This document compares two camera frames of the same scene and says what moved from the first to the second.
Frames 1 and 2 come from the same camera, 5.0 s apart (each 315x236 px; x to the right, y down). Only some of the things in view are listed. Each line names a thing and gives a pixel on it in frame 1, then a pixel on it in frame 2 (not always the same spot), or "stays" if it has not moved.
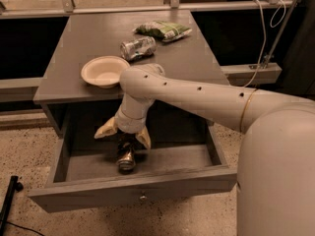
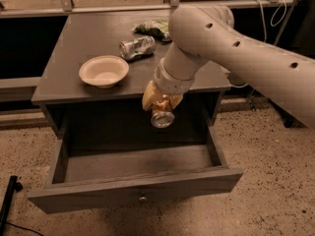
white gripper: (128, 124) → (169, 83)
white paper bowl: (104, 72) stays
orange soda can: (126, 157) → (162, 112)
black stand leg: (14, 186) stays
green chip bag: (165, 30) stays
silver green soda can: (142, 46) stays
